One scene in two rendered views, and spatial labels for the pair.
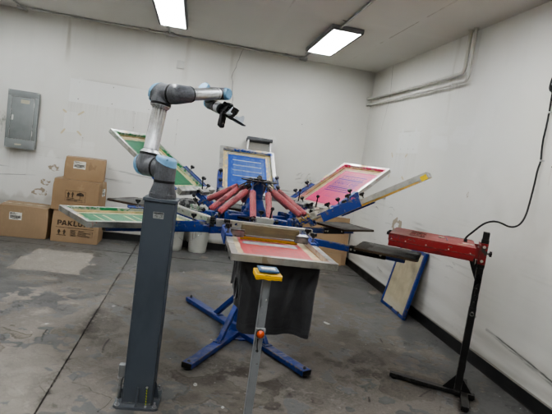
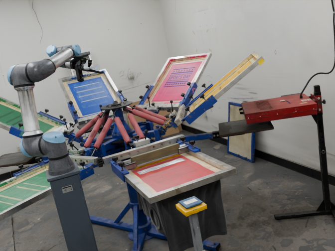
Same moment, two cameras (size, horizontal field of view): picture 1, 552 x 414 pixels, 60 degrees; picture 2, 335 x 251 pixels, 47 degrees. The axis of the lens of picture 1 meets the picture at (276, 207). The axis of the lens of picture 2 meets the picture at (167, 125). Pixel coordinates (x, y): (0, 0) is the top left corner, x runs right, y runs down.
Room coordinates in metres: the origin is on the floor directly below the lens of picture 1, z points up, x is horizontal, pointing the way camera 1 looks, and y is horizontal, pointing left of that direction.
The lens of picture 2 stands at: (0.40, 0.41, 1.88)
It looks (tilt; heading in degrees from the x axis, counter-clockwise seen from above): 14 degrees down; 349
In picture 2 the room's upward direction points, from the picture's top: 10 degrees counter-clockwise
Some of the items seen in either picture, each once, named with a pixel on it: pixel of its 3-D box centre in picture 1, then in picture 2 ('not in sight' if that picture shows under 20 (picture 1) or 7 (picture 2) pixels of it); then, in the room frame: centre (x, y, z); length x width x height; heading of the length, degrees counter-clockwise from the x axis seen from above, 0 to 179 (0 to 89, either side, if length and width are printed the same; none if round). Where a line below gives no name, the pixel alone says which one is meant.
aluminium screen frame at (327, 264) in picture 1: (273, 246); (168, 168); (2.89, -0.02, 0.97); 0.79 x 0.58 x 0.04; 10
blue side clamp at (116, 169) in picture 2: (226, 234); (120, 171); (3.07, 0.29, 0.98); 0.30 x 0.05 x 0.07; 10
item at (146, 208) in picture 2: (241, 275); (152, 204); (2.80, 0.15, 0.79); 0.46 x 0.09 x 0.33; 10
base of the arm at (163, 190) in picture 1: (163, 188); (60, 162); (2.67, 0.64, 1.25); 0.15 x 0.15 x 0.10
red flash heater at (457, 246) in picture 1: (434, 243); (278, 107); (3.44, -1.17, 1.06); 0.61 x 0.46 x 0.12; 70
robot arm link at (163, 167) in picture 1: (164, 167); (54, 143); (2.68, 0.65, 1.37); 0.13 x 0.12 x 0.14; 62
